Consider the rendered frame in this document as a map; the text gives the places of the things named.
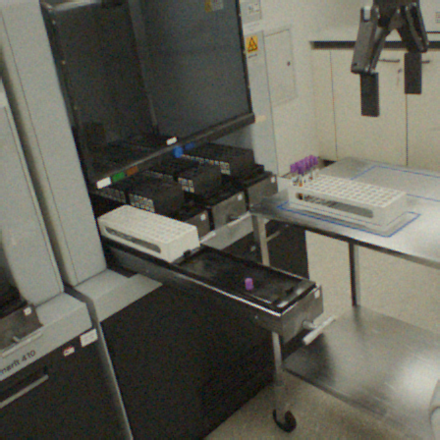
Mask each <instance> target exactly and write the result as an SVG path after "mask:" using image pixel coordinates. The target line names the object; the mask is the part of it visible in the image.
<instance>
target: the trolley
mask: <svg viewBox="0 0 440 440"><path fill-rule="evenodd" d="M319 175H326V176H331V177H336V178H341V179H346V180H350V181H355V182H359V183H364V184H369V185H374V186H377V187H382V188H387V189H392V190H396V191H400V192H405V193H407V217H406V218H404V219H403V220H402V221H400V222H399V223H397V224H396V225H395V226H394V227H392V228H390V229H388V230H387V231H379V230H375V229H373V228H366V227H365V226H361V225H359V224H355V223H351V222H348V221H345V220H341V219H337V218H333V217H329V216H326V215H323V214H319V213H315V212H311V211H308V210H300V209H298V208H294V207H291V206H290V203H289V194H288V188H286V189H284V190H282V191H280V192H277V193H275V194H274V195H272V196H271V197H269V198H267V199H265V200H262V201H260V202H259V203H257V204H255V205H253V206H251V207H249V208H248V210H249V214H251V222H252V228H253V235H254V242H255V250H256V256H257V262H260V263H262V264H265V265H268V266H270V261H269V254H268V246H267V239H266V231H265V224H264V218H265V219H268V220H271V221H274V222H278V223H281V224H284V225H288V226H291V227H294V228H300V229H304V230H307V231H310V232H313V233H316V234H319V235H323V236H325V237H329V238H332V239H335V240H339V241H342V242H345V243H349V252H350V285H351V302H352V307H351V308H349V309H348V311H347V312H345V313H344V314H343V315H341V316H340V317H339V318H338V319H336V321H335V322H333V323H332V324H331V325H330V326H329V327H327V328H326V329H324V330H323V331H322V332H321V333H320V334H319V335H318V336H317V337H315V338H314V339H313V340H312V341H311V342H309V343H308V344H307V345H306V346H305V345H303V346H301V347H300V348H299V349H297V350H296V351H295V352H294V353H293V354H292V355H289V356H288V357H287V358H285V359H284V360H283V361H281V354H280V346H279V338H278V334H277V333H275V332H270V331H269V330H267V334H268V342H269V355H270V362H271V370H272V377H273V384H274V391H275V399H276V405H277V407H276V409H275V410H273V412H272V417H273V419H274V421H275V423H276V424H277V425H278V427H279V428H280V429H282V430H283V431H285V432H288V433H291V432H292V431H293V430H294V429H295V428H296V426H297V423H296V419H295V418H294V416H293V415H292V412H291V405H290V404H289V403H287V399H286V392H285V384H284V377H283V370H284V371H286V372H288V373H290V374H292V375H294V376H296V377H298V378H299V379H301V380H303V381H305V382H307V383H308V384H310V385H312V386H314V387H316V388H317V389H319V390H321V391H323V392H324V393H326V394H328V395H332V396H334V397H336V398H338V399H339V400H340V401H342V402H344V403H346V404H348V405H350V406H352V407H354V408H355V409H357V410H359V411H361V412H362V413H367V414H368V415H370V416H372V417H374V418H376V419H378V420H380V421H382V422H383V423H384V424H386V425H388V426H390V427H392V428H396V429H398V430H400V431H401V432H402V433H404V434H406V435H408V436H410V437H411V438H413V439H414V440H435V438H434V435H433V432H432V428H431V425H430V423H429V418H428V414H429V405H430V401H431V396H432V393H433V389H434V387H435V384H436V383H437V381H438V379H439V378H440V335H438V334H435V333H433V332H431V331H428V330H425V329H423V328H420V327H418V326H415V325H413V324H411V323H406V322H404V321H401V320H398V319H396V318H393V317H392V316H389V315H386V314H384V313H381V312H378V311H376V310H373V309H371V308H369V307H366V306H364V305H361V301H360V281H359V262H358V247H361V248H367V249H370V250H373V251H376V252H383V253H386V254H390V255H393V256H396V257H399V258H401V259H405V260H408V261H411V262H415V263H417V264H420V265H424V266H427V267H431V268H434V269H437V270H440V172H437V171H431V170H425V169H420V168H415V167H410V166H404V165H398V164H393V163H387V162H381V161H375V160H370V159H365V158H359V157H353V156H346V157H345V158H343V159H341V160H339V161H337V162H335V163H333V164H331V165H329V166H327V167H326V168H324V169H323V170H321V171H319Z"/></svg>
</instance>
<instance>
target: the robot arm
mask: <svg viewBox="0 0 440 440"><path fill-rule="evenodd" d="M394 29H396V30H397V32H398V34H399V36H400V38H401V40H402V41H403V43H404V44H405V47H406V49H407V51H408V52H406V53H405V94H417V95H420V94H422V53H426V52H427V46H428V38H427V34H426V30H425V27H424V23H423V19H422V15H421V9H420V0H373V5H371V6H361V7H360V9H359V29H358V33H357V41H356V46H355V50H354V55H353V60H352V63H351V67H350V71H351V73H353V74H354V75H359V80H360V106H361V116H366V117H375V118H377V117H379V116H380V107H379V72H374V71H375V68H376V66H377V64H378V61H379V58H380V55H381V53H382V50H383V47H384V42H385V40H386V37H387V36H388V35H389V34H391V32H392V30H394ZM420 38H422V40H420ZM368 65H369V67H368ZM428 418H429V423H430V425H431V428H432V432H433V435H434V438H435V440H440V378H439V379H438V381H437V383H436V384H435V387H434V389H433V393H432V396H431V401H430V405H429V414H428Z"/></svg>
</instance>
